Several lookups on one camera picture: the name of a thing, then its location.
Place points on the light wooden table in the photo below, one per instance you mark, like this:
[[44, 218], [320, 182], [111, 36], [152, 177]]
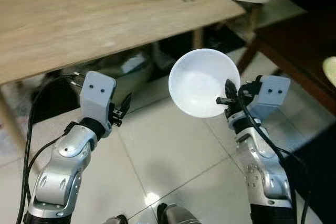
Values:
[[105, 14]]

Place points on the robot left leg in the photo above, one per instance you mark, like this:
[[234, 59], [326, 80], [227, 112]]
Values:
[[115, 220]]

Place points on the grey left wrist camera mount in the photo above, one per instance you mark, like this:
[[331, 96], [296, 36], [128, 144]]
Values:
[[97, 95]]

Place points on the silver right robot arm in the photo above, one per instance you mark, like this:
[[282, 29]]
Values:
[[262, 166]]

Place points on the robot right leg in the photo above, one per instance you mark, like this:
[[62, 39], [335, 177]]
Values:
[[178, 214]]

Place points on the robot leg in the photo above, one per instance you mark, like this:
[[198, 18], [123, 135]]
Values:
[[178, 214], [115, 220]]

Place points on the dark wooden table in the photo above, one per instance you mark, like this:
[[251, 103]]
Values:
[[299, 51]]

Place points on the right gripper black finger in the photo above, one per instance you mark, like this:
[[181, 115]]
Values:
[[230, 90]]

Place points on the white bowl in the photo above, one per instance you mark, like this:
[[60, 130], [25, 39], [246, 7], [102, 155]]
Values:
[[202, 82]]

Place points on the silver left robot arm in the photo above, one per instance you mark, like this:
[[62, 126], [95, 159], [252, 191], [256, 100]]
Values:
[[58, 177]]

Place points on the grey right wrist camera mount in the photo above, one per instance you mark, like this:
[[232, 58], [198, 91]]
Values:
[[270, 95]]

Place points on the yellow plate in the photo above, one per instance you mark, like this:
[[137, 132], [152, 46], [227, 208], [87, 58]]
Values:
[[331, 69]]

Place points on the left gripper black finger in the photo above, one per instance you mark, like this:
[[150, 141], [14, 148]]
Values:
[[126, 102]]

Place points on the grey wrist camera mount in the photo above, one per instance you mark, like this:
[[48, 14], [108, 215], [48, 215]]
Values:
[[270, 95], [97, 95]]

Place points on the black floor mat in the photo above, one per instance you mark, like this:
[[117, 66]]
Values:
[[315, 182]]

